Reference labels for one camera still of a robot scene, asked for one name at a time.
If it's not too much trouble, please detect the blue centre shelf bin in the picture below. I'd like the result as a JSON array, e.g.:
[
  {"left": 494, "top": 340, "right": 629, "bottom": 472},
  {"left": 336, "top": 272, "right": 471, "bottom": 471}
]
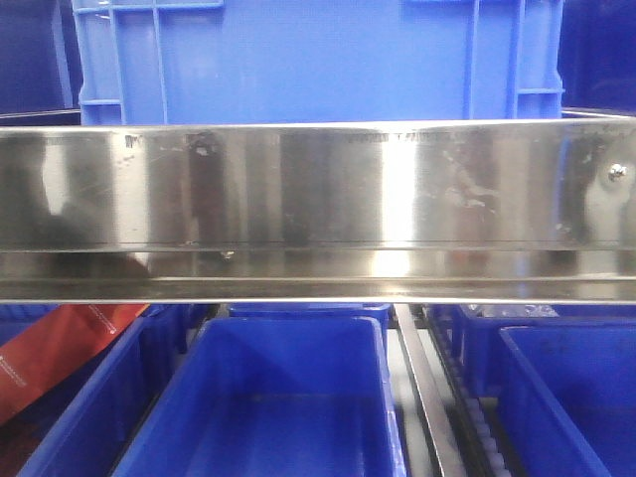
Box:
[{"left": 114, "top": 317, "right": 406, "bottom": 476}]

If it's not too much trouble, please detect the blue shelf bin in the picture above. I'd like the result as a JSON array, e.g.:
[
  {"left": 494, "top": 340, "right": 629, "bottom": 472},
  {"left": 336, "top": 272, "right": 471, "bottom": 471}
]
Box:
[
  {"left": 498, "top": 325, "right": 635, "bottom": 476},
  {"left": 1, "top": 304, "right": 209, "bottom": 476},
  {"left": 114, "top": 317, "right": 406, "bottom": 476}
]

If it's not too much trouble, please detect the stainless steel shelf beam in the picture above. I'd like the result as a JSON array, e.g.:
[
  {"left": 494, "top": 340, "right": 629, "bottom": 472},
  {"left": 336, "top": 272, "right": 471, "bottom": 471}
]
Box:
[{"left": 1, "top": 115, "right": 635, "bottom": 303}]

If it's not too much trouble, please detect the blue right shelf bin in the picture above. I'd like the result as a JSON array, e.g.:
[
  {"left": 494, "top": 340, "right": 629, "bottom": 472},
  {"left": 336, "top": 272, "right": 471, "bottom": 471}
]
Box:
[{"left": 498, "top": 325, "right": 635, "bottom": 476}]

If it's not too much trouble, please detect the blue left shelf bin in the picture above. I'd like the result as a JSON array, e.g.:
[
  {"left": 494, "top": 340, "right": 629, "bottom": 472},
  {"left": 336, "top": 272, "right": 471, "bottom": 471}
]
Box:
[{"left": 1, "top": 304, "right": 209, "bottom": 476}]

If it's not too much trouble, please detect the blue rear centre bin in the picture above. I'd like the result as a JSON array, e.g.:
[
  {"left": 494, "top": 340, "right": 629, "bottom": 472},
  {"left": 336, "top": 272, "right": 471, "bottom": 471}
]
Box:
[{"left": 228, "top": 302, "right": 395, "bottom": 343}]

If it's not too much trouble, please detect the blue rear right bin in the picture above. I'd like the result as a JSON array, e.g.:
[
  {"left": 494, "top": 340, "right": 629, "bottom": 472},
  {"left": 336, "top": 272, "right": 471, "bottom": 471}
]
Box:
[{"left": 428, "top": 304, "right": 635, "bottom": 398}]

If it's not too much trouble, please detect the large light blue crate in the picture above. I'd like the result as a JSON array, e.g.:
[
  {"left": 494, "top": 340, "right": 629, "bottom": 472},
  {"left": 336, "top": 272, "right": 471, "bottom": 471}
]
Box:
[{"left": 72, "top": 1, "right": 563, "bottom": 125}]

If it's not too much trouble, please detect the roller track strip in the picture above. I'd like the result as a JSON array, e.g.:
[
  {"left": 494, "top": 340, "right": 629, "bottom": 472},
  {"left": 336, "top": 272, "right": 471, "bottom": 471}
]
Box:
[{"left": 422, "top": 304, "right": 527, "bottom": 476}]

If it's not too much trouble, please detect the red packaging bag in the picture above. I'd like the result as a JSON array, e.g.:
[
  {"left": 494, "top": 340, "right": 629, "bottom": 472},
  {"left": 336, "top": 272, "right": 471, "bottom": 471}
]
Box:
[{"left": 1, "top": 303, "right": 148, "bottom": 423}]

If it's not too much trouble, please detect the metal shelf divider rail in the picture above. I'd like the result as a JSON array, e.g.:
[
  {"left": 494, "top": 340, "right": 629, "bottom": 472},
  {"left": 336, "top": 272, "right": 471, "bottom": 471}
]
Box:
[{"left": 395, "top": 304, "right": 467, "bottom": 476}]

